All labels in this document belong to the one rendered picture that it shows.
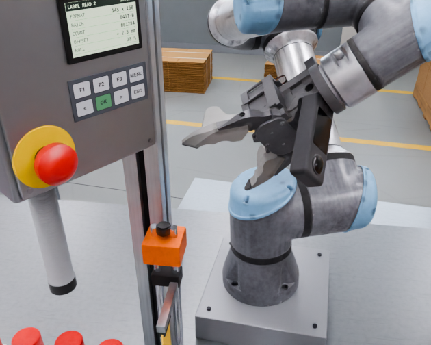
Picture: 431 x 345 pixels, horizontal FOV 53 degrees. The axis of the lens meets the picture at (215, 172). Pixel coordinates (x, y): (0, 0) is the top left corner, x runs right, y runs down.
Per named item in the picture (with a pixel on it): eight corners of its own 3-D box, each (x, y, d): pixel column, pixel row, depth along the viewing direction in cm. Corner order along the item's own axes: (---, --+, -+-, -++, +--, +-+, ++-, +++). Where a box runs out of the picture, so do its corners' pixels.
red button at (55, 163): (20, 145, 37) (37, 156, 36) (60, 131, 40) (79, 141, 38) (30, 183, 39) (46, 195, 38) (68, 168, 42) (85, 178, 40)
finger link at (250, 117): (216, 137, 60) (278, 129, 60) (218, 146, 59) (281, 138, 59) (215, 111, 56) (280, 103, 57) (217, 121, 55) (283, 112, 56)
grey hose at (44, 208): (44, 294, 59) (7, 156, 48) (57, 275, 62) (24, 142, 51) (70, 296, 58) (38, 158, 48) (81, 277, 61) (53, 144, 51)
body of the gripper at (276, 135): (264, 123, 67) (332, 79, 62) (276, 165, 62) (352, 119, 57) (234, 96, 62) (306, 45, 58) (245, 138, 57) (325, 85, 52)
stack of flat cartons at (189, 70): (143, 90, 450) (140, 59, 434) (157, 74, 495) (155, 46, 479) (204, 94, 441) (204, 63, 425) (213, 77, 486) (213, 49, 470)
